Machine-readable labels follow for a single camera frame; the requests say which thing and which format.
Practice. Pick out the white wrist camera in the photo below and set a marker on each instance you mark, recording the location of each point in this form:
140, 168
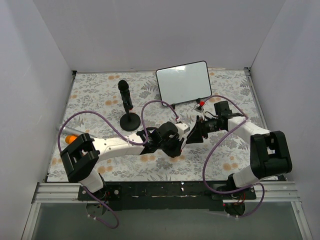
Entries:
199, 106
182, 128

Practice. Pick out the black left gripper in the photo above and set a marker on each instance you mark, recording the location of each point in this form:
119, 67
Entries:
178, 146

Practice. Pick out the black round microphone stand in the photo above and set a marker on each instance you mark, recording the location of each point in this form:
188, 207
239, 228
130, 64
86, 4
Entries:
130, 121

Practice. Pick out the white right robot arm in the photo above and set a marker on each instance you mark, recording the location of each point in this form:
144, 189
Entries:
269, 152

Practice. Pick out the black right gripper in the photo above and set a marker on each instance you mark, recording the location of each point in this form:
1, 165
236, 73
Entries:
199, 129

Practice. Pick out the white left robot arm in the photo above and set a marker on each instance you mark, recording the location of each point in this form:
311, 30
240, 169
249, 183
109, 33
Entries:
83, 152

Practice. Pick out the black framed whiteboard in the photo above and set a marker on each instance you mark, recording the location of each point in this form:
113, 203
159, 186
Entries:
184, 83

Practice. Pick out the floral patterned table mat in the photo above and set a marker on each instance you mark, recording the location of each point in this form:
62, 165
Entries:
95, 107

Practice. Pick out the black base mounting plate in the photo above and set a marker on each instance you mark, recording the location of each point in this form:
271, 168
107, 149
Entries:
166, 195

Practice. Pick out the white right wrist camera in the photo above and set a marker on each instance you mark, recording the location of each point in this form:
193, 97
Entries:
199, 106

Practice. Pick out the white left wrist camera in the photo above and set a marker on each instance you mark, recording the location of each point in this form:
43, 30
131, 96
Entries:
182, 128

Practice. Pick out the black whiteboard easel stand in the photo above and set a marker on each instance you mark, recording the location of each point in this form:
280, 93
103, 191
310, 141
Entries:
175, 105

